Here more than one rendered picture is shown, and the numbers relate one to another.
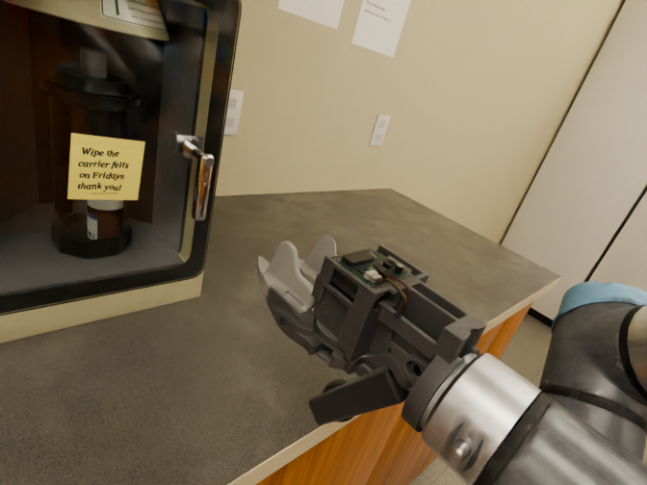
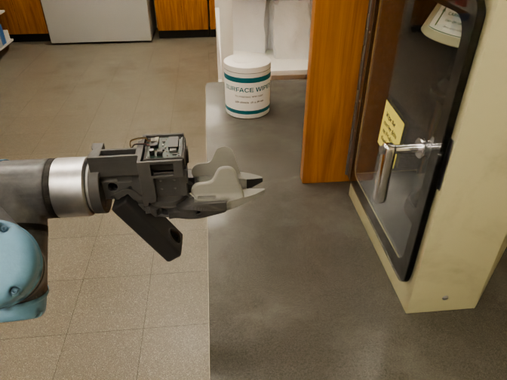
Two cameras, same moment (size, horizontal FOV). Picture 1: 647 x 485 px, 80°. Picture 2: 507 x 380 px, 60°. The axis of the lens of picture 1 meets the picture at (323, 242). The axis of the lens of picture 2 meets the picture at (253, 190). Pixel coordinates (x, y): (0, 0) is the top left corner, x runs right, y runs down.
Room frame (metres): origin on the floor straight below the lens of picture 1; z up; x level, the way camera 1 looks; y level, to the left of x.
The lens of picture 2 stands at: (0.67, -0.31, 1.47)
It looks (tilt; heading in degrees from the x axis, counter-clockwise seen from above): 34 degrees down; 134
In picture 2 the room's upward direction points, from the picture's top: straight up
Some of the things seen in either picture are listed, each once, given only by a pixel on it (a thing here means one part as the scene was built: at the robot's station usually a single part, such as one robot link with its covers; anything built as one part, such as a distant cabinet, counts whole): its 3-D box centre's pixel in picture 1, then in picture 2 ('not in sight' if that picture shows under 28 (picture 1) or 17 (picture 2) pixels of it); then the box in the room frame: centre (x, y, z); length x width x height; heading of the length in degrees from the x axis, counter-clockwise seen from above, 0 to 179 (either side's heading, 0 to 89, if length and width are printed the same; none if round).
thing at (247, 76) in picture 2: not in sight; (247, 85); (-0.17, 0.55, 1.02); 0.13 x 0.13 x 0.15
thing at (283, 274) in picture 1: (283, 269); (226, 167); (0.30, 0.03, 1.17); 0.09 x 0.03 x 0.06; 55
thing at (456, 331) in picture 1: (387, 330); (143, 177); (0.25, -0.07, 1.17); 0.12 x 0.08 x 0.09; 50
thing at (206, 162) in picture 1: (196, 181); (396, 171); (0.47, 0.18, 1.17); 0.05 x 0.03 x 0.10; 49
